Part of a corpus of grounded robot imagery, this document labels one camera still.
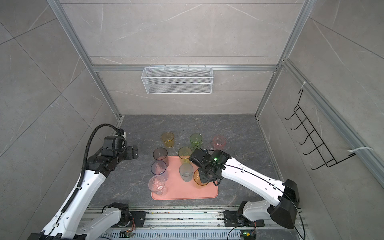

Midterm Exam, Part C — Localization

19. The amber tall glass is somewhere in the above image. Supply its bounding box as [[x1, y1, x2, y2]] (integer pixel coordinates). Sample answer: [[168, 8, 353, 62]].
[[194, 169, 209, 189]]

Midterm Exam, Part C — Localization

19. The teal tall glass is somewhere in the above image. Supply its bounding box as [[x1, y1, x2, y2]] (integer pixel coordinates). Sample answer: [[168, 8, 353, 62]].
[[179, 163, 194, 182]]

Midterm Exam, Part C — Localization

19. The green short glass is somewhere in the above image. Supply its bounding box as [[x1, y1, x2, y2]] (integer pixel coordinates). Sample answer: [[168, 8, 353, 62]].
[[190, 133, 203, 150]]

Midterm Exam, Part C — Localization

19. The green tall glass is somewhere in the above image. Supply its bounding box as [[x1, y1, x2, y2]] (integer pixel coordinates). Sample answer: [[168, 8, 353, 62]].
[[178, 147, 192, 164]]

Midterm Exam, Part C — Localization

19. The dark grey tall glass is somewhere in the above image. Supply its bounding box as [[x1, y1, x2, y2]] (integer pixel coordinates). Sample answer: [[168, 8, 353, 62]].
[[153, 148, 169, 167]]

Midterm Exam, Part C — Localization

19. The blue tall glass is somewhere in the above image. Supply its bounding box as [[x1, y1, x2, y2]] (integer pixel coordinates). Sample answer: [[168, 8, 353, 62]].
[[151, 161, 169, 181]]

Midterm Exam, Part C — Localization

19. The yellow short glass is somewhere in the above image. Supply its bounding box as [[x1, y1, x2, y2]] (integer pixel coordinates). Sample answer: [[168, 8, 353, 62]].
[[162, 132, 175, 148]]

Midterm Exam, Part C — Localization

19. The clear short glass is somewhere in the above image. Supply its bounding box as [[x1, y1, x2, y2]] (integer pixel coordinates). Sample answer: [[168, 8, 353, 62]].
[[148, 176, 168, 196]]

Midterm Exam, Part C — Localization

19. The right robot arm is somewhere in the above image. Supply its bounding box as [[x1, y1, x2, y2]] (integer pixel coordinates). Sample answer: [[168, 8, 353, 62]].
[[189, 148, 300, 230]]

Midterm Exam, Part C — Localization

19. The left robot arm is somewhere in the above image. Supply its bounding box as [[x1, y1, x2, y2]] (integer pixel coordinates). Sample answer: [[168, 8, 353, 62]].
[[28, 135, 138, 240]]

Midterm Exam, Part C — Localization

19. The pink plastic tray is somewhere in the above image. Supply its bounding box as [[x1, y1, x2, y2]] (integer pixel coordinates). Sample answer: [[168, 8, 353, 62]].
[[151, 156, 219, 201]]

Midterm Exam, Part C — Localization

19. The pink short glass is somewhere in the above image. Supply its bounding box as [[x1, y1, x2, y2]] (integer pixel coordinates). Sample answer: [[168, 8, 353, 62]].
[[213, 136, 227, 151]]

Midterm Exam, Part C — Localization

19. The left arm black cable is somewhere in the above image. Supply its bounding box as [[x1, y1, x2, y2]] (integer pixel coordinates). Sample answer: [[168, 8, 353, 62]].
[[76, 123, 125, 190]]

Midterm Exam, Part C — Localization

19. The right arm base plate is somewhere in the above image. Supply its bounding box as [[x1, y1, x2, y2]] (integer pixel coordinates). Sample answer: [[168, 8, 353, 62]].
[[223, 210, 265, 228]]

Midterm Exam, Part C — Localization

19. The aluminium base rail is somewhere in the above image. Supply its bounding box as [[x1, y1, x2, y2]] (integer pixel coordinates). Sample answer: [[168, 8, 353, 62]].
[[58, 206, 310, 240]]

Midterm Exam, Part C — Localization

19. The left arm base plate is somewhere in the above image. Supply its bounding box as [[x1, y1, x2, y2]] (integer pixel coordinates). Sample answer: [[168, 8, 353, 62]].
[[112, 211, 147, 228]]

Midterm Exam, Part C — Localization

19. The white wire mesh basket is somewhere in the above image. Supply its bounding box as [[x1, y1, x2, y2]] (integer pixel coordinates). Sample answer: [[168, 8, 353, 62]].
[[141, 67, 214, 95]]

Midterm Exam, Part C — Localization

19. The black wire hook rack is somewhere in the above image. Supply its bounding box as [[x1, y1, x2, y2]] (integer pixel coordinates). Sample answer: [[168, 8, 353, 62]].
[[285, 89, 356, 171]]

